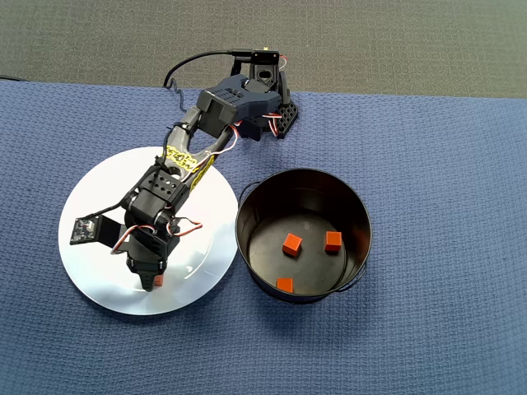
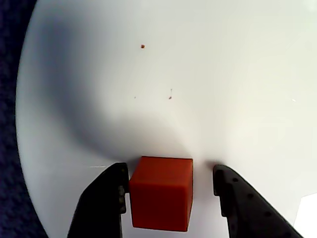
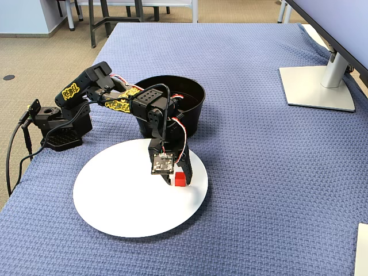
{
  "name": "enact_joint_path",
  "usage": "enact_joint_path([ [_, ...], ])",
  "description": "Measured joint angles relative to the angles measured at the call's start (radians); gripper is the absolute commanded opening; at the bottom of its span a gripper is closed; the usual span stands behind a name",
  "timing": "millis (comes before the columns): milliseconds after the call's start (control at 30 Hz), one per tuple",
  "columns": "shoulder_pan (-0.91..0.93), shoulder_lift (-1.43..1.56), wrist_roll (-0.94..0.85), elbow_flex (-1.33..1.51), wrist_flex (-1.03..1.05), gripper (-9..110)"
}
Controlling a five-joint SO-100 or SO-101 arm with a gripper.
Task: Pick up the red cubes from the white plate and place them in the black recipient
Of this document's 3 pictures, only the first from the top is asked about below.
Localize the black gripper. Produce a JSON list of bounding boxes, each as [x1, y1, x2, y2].
[[122, 226, 181, 294]]

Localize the white round plate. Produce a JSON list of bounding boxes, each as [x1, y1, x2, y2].
[[58, 146, 240, 317]]

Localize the black round bucket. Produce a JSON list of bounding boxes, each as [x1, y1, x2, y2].
[[234, 167, 374, 305]]

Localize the blue woven table cloth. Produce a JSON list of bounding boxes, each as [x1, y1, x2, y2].
[[0, 79, 527, 395]]

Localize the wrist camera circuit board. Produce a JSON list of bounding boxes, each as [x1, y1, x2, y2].
[[68, 213, 124, 249]]

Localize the thin black camera cable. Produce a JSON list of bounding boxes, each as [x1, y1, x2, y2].
[[88, 49, 254, 219]]

